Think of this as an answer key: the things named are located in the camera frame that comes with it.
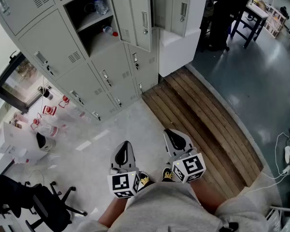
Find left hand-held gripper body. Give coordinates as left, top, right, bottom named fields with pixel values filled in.
left=107, top=162, right=141, bottom=199

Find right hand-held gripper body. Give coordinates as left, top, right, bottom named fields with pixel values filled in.
left=167, top=146, right=206, bottom=184

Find grey metal locker cabinet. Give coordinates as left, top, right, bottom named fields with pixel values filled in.
left=0, top=0, right=172, bottom=122

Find person's left forearm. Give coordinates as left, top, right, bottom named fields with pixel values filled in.
left=98, top=194, right=131, bottom=228

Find person's right forearm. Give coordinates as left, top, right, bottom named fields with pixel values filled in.
left=187, top=176, right=227, bottom=215

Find white box cabinet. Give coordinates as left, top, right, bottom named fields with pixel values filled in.
left=158, top=0, right=208, bottom=78

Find person's left shoe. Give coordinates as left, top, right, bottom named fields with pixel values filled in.
left=137, top=170, right=156, bottom=191

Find person's right shoe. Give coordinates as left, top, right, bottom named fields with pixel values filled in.
left=162, top=167, right=175, bottom=182

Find wooden plank platform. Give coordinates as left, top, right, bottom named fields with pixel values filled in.
left=141, top=66, right=264, bottom=199

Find person's grey sweatshirt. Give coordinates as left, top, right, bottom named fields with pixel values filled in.
left=74, top=180, right=270, bottom=232

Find black clip device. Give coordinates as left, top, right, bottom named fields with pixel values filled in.
left=221, top=222, right=239, bottom=232

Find white bin black opening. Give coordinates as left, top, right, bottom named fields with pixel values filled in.
left=35, top=131, right=57, bottom=152

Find clear water jug red cap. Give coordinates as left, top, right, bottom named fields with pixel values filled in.
left=58, top=95, right=71, bottom=108
left=30, top=112, right=60, bottom=139
left=42, top=104, right=58, bottom=117

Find black office chair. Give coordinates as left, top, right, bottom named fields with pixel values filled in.
left=25, top=180, right=88, bottom=232

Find black metal canister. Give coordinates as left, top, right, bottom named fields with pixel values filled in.
left=37, top=86, right=54, bottom=101

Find white cardboard box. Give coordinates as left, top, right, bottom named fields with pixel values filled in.
left=0, top=121, right=50, bottom=166

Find pink packet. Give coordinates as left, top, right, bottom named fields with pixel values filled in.
left=14, top=113, right=30, bottom=125

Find black chair with jacket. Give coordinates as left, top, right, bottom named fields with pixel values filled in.
left=0, top=174, right=31, bottom=218

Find red cap plastic bottle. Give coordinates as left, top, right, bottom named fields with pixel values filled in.
left=101, top=25, right=119, bottom=37

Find black backpack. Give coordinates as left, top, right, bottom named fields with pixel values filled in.
left=199, top=0, right=247, bottom=53

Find clear glass cup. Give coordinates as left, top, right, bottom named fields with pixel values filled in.
left=84, top=1, right=97, bottom=14

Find wooden shelf unit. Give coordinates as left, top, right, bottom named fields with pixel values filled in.
left=263, top=2, right=288, bottom=38

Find blue label water bottle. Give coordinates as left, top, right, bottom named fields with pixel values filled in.
left=92, top=0, right=110, bottom=16

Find white cable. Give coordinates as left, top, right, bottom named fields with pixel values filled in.
left=241, top=130, right=290, bottom=194

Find white wire rack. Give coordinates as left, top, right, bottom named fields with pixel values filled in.
left=265, top=205, right=290, bottom=232

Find black window frame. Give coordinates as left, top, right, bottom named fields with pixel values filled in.
left=0, top=50, right=44, bottom=114

